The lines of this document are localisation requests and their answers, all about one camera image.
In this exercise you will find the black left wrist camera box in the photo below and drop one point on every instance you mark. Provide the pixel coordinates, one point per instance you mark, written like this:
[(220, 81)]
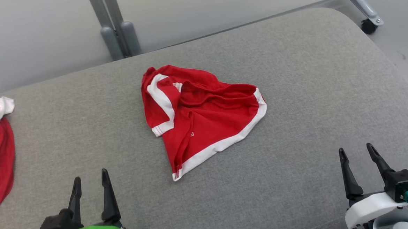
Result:
[(56, 225)]

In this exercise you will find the red shorts with white trim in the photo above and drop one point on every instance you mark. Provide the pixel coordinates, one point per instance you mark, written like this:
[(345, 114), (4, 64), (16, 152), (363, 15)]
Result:
[(208, 124)]

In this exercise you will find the grey partition end leg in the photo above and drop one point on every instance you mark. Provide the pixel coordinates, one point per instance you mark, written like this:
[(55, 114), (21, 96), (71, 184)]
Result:
[(365, 5)]

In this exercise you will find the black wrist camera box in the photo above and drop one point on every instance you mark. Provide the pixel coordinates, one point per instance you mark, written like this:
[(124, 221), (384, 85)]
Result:
[(56, 225), (403, 184)]

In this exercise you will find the grey partition post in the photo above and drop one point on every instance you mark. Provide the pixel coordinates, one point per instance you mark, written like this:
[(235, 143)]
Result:
[(132, 38), (113, 46)]

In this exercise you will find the black caster wheel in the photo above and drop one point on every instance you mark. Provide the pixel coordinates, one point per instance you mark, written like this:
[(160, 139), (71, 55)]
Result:
[(368, 27)]

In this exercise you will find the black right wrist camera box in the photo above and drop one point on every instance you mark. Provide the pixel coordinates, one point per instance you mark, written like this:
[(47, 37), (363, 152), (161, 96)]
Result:
[(403, 184)]

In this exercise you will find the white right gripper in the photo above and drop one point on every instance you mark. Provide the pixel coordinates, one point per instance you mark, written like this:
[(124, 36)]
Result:
[(369, 207)]

